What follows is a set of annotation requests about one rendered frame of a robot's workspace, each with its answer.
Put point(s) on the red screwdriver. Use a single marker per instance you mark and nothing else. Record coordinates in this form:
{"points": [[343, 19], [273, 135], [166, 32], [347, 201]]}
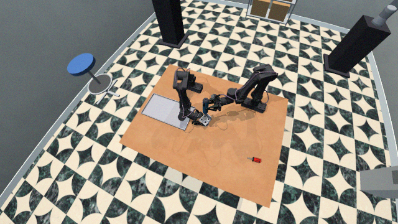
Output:
{"points": [[256, 160]]}

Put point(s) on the blue electric screwdriver barrel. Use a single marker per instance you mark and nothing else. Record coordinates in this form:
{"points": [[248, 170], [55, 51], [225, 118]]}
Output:
{"points": [[205, 105]]}

